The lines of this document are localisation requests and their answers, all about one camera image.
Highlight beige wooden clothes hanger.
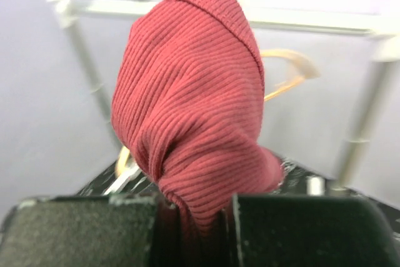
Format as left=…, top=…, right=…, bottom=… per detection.
left=114, top=49, right=320, bottom=179

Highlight maroon tank top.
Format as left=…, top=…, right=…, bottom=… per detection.
left=111, top=0, right=284, bottom=266

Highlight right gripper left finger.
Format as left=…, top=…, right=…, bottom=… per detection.
left=1, top=195, right=157, bottom=266

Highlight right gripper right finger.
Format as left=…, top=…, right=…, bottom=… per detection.
left=232, top=194, right=399, bottom=267

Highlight silver white clothes rack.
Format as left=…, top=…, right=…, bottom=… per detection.
left=46, top=0, right=399, bottom=196

